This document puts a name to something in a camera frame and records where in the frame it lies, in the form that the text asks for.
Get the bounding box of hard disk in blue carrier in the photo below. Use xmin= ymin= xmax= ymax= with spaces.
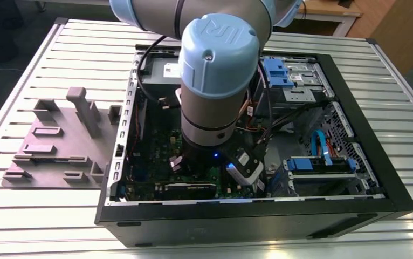
xmin=284 ymin=158 xmax=357 ymax=173

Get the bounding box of black graphics card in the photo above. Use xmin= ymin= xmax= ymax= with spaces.
xmin=163 ymin=182 xmax=217 ymax=200

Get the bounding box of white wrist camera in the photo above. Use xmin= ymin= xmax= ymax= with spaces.
xmin=224 ymin=151 xmax=265 ymax=187

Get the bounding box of RAM stick with gold contacts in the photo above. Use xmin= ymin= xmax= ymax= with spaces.
xmin=15 ymin=155 xmax=87 ymax=164

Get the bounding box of grey power supply unit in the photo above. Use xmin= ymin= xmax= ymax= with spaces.
xmin=141 ymin=55 xmax=184 ymax=129

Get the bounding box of blue plastic drive latch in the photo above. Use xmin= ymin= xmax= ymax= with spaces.
xmin=263 ymin=58 xmax=297 ymax=89

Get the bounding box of black camera cable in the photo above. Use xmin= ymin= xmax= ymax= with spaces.
xmin=137 ymin=35 xmax=179 ymax=109
xmin=256 ymin=62 xmax=276 ymax=152

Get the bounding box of grey metal disk bay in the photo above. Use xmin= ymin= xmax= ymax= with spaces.
xmin=265 ymin=158 xmax=384 ymax=198
xmin=255 ymin=57 xmax=337 ymax=115

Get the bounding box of grey plastic parts rack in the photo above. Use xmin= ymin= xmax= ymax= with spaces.
xmin=0 ymin=86 xmax=125 ymax=191

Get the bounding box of wooden cabinet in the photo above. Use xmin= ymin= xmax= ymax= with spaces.
xmin=347 ymin=0 xmax=413 ymax=75

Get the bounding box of black open PC case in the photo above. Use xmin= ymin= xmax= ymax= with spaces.
xmin=93 ymin=43 xmax=413 ymax=248

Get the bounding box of small silver wrist camera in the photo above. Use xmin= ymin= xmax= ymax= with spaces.
xmin=168 ymin=155 xmax=185 ymax=172

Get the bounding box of blue flat wire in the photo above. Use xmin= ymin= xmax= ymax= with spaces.
xmin=265 ymin=174 xmax=283 ymax=198
xmin=311 ymin=129 xmax=335 ymax=167

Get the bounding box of black wire bundle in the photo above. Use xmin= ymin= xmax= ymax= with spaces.
xmin=260 ymin=101 xmax=336 ymax=141

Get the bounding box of green Dell motherboard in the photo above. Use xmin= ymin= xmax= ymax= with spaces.
xmin=121 ymin=126 xmax=259 ymax=201

